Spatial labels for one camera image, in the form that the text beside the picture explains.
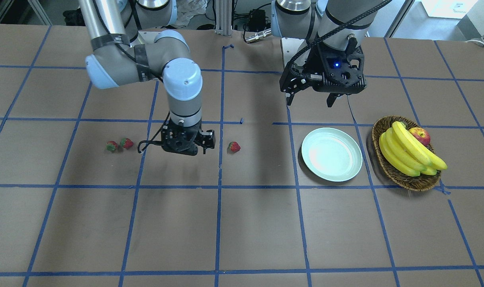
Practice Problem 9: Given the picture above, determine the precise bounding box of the red apple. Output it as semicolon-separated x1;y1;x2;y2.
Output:
409;127;431;147

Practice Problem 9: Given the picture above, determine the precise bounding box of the aluminium frame post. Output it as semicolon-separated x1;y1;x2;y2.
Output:
212;0;234;37

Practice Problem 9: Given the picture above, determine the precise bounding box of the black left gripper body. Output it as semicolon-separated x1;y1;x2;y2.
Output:
304;46;367;94

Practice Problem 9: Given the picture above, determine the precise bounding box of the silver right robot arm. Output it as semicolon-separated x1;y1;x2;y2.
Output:
79;0;216;156

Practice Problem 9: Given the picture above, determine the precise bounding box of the red strawberry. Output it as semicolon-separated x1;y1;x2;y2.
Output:
120;138;134;149
106;141;119;153
228;141;241;153

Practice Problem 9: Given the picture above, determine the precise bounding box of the pale green plate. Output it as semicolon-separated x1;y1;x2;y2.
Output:
301;128;363;182

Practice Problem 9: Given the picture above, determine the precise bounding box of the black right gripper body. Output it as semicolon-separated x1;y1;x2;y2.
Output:
161;122;202;156

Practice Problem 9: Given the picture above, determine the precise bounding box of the yellow banana bunch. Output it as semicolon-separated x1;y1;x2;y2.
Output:
378;121;448;177

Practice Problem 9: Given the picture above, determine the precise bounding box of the brown wicker basket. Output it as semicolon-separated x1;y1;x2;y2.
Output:
367;116;442;191

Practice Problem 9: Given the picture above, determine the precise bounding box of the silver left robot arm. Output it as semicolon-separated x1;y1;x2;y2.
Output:
271;0;389;107

